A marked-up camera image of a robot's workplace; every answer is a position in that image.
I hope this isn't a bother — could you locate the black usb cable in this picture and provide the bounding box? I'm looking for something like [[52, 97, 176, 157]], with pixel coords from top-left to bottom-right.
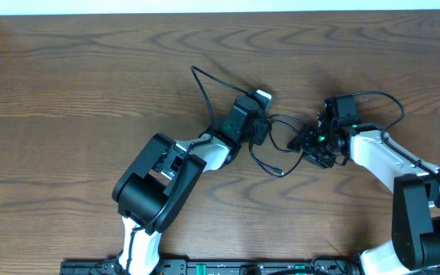
[[247, 113, 309, 180]]

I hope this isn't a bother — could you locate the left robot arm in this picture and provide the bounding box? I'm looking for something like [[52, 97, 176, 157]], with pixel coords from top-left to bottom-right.
[[112, 90, 272, 274]]

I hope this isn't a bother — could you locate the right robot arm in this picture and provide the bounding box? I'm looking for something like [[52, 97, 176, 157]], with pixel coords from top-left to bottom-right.
[[287, 94, 440, 274]]

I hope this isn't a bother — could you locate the left camera black cable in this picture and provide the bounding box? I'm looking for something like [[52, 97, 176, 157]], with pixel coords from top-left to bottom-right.
[[122, 64, 257, 275]]

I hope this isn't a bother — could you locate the camera black cable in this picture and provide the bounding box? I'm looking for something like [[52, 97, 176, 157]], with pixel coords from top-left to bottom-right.
[[351, 90, 440, 199], [122, 64, 257, 275]]

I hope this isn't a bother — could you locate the right camera black cable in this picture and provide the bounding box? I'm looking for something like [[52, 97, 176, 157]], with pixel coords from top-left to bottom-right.
[[351, 90, 440, 199]]

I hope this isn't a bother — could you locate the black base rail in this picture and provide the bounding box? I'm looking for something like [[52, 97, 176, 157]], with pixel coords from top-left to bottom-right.
[[59, 258, 363, 275]]

